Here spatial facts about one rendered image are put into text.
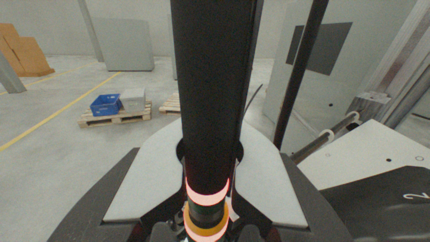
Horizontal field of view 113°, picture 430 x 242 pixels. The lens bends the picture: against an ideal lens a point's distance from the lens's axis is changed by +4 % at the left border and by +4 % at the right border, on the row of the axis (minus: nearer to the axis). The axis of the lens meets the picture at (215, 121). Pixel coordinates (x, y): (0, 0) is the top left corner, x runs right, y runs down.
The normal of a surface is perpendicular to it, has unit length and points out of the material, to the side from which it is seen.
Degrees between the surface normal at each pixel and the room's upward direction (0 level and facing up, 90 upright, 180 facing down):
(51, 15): 90
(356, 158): 50
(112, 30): 90
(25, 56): 90
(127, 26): 90
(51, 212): 0
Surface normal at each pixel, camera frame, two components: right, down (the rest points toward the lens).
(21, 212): 0.04, -0.86
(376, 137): -0.74, -0.58
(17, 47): 0.20, 0.51
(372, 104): -0.82, 0.26
